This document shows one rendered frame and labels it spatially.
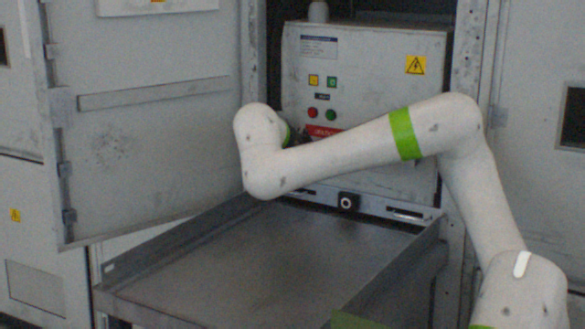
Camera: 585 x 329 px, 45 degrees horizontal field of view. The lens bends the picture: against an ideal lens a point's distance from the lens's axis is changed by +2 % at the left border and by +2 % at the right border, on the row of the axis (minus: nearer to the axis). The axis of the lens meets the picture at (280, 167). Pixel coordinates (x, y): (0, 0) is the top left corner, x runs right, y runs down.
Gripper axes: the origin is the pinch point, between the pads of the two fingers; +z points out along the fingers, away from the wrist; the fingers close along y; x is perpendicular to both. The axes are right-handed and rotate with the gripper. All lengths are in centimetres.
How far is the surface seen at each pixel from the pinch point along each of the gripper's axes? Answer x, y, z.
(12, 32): -129, -25, -9
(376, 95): 12.1, -21.5, 0.2
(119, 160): -44, 14, -29
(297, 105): -12.9, -16.5, 3.2
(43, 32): -49, -8, -60
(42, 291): -130, 66, 45
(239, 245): -9.8, 27.9, -11.8
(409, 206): 24.3, 4.9, 14.1
